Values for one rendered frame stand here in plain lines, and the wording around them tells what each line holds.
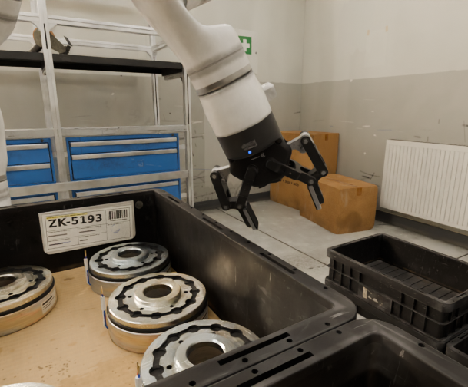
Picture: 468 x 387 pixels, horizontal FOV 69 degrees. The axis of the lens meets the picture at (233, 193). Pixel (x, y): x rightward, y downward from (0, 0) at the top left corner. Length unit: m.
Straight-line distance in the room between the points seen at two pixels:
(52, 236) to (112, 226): 0.08
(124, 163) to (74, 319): 1.98
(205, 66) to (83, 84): 2.80
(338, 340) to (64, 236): 0.41
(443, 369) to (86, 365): 0.28
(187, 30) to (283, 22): 3.75
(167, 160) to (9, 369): 2.14
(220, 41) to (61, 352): 0.34
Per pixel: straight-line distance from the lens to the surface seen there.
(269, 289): 0.30
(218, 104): 0.39
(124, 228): 0.54
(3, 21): 0.66
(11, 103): 3.13
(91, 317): 0.43
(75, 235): 0.53
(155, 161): 2.42
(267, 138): 0.40
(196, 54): 0.39
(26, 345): 0.41
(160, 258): 0.47
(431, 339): 1.07
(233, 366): 0.19
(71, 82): 3.15
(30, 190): 2.28
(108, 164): 2.34
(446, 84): 3.19
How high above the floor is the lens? 1.05
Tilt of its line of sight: 14 degrees down
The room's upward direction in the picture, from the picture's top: straight up
